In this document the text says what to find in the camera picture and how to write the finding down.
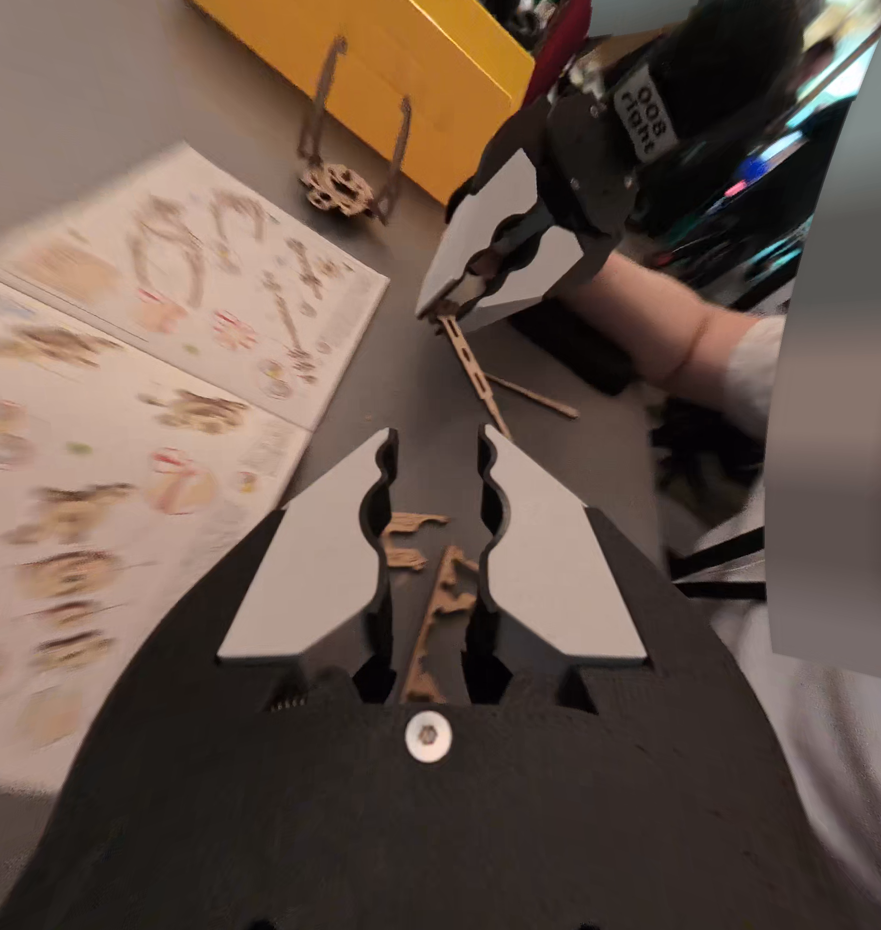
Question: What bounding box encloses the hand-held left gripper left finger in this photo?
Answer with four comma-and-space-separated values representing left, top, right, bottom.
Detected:
217, 427, 399, 704

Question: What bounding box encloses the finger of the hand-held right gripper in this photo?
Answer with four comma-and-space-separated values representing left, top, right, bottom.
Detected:
455, 221, 587, 333
415, 151, 542, 321

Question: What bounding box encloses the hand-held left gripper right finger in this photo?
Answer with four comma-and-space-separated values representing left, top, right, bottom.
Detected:
468, 424, 648, 706

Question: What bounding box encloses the slotted wooden strip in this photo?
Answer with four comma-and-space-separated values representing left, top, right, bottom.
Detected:
432, 312, 514, 443

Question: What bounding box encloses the person's right forearm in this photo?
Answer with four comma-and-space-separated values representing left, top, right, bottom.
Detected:
666, 301, 787, 440

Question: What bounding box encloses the assembled wooden model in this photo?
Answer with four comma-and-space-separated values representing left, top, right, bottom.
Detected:
295, 36, 414, 225

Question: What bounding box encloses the person's right hand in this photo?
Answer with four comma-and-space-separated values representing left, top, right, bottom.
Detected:
550, 250, 703, 386

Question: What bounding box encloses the black block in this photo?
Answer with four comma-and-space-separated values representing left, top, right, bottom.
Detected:
512, 296, 635, 398

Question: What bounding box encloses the pale wooden stick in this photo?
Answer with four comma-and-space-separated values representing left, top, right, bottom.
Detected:
484, 372, 581, 420

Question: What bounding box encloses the red cloth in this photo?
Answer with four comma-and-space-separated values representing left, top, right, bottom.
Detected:
522, 0, 594, 110

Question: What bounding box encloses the yellow box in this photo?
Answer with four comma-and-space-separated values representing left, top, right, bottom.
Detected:
189, 0, 536, 206

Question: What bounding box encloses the instruction booklet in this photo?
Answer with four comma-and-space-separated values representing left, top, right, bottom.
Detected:
0, 141, 392, 793

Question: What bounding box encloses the person's white shirt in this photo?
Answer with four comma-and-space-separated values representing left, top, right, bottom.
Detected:
659, 494, 881, 930

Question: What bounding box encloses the wooden offcut frame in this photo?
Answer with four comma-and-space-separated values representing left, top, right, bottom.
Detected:
379, 511, 481, 704

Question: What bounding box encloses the black strap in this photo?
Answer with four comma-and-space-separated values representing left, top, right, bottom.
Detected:
669, 529, 767, 603

